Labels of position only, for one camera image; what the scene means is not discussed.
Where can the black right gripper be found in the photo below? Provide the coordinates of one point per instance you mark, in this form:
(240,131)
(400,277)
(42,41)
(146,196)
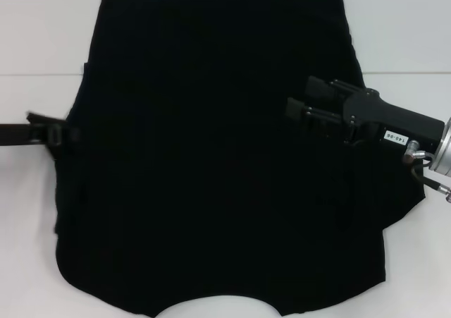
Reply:
(394,124)

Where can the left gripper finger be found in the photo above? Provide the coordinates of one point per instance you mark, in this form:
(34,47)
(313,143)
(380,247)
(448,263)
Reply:
(21,134)

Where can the black shirt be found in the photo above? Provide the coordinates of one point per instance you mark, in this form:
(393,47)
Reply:
(211,156)

